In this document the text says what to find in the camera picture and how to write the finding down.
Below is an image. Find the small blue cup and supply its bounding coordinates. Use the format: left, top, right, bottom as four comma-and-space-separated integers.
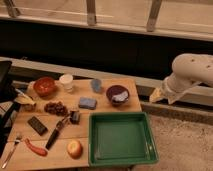
91, 79, 102, 93

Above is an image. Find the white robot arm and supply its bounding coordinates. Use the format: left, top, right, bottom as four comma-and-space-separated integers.
149, 53, 213, 104

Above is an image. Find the green plastic tray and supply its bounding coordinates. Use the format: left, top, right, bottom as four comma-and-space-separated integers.
88, 112, 158, 167

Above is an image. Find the crumpled white wrapper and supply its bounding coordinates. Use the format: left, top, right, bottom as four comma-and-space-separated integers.
112, 91, 128, 102

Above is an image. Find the dark purple bowl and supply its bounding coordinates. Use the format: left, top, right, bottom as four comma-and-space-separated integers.
106, 85, 130, 106

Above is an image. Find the blue sponge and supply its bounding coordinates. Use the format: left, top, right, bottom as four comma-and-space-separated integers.
78, 97, 97, 110

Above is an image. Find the small dark can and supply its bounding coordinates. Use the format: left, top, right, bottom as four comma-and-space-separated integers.
70, 111, 80, 124

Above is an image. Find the white paper cup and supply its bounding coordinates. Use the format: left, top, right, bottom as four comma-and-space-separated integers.
59, 74, 73, 92

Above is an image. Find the bunch of dark grapes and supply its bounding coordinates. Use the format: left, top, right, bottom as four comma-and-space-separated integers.
44, 102, 68, 116

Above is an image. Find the yellow apple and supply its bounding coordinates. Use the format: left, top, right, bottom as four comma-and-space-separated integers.
67, 140, 83, 159

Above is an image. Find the red bowl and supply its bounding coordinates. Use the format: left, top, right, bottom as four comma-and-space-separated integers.
33, 77, 56, 97

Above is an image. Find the black rectangular block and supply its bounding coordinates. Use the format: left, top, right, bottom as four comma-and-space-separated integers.
28, 116, 48, 136

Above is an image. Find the banana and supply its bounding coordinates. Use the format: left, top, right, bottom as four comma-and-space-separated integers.
15, 96, 36, 111

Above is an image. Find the silver fork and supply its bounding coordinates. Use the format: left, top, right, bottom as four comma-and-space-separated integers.
1, 134, 22, 169

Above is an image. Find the black handled knife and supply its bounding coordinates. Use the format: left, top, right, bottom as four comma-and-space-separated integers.
45, 118, 68, 150

